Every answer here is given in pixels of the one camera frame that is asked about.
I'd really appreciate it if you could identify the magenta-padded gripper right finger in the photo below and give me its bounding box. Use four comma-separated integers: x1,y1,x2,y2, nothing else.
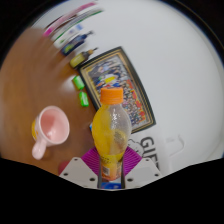
121,146,163,189

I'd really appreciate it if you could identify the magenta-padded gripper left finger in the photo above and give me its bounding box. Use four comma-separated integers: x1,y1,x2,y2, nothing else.
59,146,102,190

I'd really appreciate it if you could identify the orange-capped drink bottle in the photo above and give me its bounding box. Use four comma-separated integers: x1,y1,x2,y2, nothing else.
91,87,133,183

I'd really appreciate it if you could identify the flat round red coaster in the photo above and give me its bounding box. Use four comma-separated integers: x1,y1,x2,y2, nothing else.
58,160,71,176

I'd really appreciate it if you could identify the white gift bag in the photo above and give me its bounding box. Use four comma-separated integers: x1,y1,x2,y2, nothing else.
127,132,186,176

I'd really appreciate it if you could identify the pink mug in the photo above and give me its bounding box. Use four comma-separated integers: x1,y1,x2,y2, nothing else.
31,105,71,161

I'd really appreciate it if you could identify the framed group photo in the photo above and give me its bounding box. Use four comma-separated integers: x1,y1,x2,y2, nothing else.
78,46,157,134

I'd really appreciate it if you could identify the dark amber pump bottle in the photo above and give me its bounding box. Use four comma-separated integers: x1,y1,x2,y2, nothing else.
69,46,99,69

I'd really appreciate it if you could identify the dark blue pump bottle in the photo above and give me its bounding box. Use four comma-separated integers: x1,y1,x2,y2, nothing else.
59,30,95,57

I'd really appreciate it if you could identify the white shampoo bottle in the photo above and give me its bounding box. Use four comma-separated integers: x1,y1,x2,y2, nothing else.
53,23,84,48

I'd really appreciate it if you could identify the tall white-blue box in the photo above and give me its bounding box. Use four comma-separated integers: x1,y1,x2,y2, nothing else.
49,9,104,43

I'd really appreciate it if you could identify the tall pink box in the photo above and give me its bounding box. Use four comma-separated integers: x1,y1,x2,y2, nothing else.
42,1,98,37

